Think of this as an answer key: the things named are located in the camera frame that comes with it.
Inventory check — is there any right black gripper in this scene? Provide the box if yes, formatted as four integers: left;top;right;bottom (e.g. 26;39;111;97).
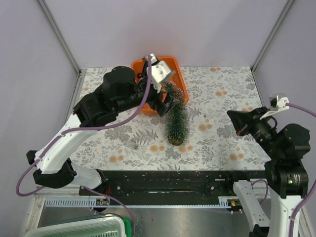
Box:
227;105;283;158

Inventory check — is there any small green christmas tree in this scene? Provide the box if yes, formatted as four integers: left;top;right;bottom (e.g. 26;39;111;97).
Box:
164;81;190;146

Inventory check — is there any clear led battery box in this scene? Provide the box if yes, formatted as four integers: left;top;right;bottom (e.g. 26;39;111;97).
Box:
124;141;138;150

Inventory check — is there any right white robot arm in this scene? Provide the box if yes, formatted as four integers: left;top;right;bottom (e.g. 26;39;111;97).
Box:
224;105;312;237

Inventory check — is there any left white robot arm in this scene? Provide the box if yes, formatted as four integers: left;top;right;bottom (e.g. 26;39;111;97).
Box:
27;61;179;195

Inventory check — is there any orange plastic bin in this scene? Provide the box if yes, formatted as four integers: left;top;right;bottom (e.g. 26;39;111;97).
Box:
130;56;189;116

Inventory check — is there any floral patterned table mat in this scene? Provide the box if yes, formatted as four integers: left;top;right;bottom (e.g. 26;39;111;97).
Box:
70;66;269;170

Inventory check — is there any green plastic basket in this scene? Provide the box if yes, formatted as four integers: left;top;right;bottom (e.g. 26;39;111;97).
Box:
123;218;132;237

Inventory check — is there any white plastic basket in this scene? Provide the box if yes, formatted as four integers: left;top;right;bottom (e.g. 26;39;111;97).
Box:
25;215;131;237

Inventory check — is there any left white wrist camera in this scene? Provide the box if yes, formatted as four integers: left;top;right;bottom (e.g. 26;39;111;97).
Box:
145;54;173;93

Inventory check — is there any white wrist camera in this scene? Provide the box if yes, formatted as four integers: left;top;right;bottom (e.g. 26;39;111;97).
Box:
145;54;173;93
260;94;289;120

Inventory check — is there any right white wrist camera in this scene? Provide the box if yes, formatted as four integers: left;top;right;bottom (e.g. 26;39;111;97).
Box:
260;94;289;120

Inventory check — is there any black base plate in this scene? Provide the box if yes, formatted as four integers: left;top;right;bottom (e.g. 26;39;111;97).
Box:
79;168;270;206

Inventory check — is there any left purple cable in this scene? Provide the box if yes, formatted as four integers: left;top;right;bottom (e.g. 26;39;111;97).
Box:
15;54;154;223

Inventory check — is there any white slotted cable duct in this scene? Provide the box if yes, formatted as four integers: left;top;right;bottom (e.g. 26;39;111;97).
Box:
45;197;231;208

